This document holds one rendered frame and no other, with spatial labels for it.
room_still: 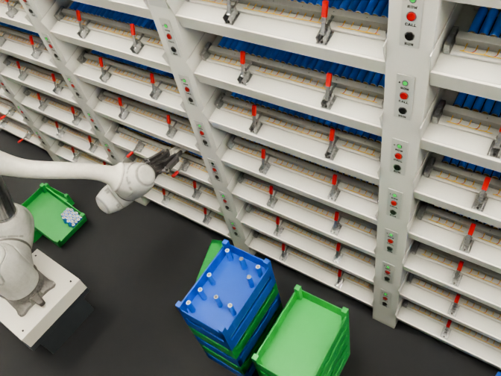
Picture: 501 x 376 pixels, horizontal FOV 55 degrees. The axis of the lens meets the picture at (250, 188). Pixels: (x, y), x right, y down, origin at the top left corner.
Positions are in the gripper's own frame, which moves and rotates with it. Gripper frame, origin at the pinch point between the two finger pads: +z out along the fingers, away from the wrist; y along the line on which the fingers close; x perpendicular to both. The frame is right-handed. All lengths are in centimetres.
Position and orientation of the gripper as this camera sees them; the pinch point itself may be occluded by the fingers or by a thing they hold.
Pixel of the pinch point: (178, 150)
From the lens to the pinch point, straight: 200.2
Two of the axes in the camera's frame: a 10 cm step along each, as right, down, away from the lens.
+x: 0.5, 7.7, 6.3
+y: -8.2, -3.3, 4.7
